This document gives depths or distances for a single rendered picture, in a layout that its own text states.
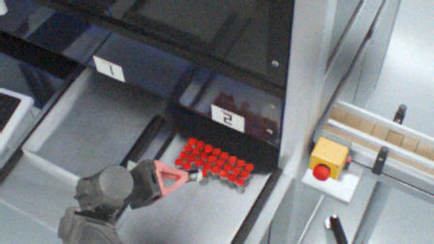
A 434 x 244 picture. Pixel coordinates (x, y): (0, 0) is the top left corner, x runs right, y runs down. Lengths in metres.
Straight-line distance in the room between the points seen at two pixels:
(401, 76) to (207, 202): 1.62
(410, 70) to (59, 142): 1.81
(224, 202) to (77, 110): 0.49
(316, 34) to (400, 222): 1.52
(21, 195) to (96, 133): 0.26
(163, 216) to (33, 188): 0.35
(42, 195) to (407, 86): 1.84
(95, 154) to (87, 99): 0.18
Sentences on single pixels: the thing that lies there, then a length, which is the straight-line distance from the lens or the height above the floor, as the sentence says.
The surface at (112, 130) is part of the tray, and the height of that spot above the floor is 0.88.
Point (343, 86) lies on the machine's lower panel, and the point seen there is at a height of 0.88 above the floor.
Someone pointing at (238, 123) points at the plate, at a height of 1.02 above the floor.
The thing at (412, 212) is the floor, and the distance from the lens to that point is 2.57.
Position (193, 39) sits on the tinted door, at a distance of 1.31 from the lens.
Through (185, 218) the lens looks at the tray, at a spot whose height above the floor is 0.88.
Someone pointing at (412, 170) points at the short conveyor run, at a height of 0.93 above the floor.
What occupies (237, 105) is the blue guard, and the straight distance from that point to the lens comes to 1.40.
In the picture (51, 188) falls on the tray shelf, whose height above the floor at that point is 0.88.
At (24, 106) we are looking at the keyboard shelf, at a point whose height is 0.80.
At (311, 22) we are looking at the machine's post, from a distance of 1.10.
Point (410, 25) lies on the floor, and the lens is 3.15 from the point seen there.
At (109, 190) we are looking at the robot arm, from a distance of 0.96.
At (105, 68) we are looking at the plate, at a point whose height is 1.02.
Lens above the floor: 2.23
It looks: 57 degrees down
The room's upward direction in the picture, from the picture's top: 10 degrees counter-clockwise
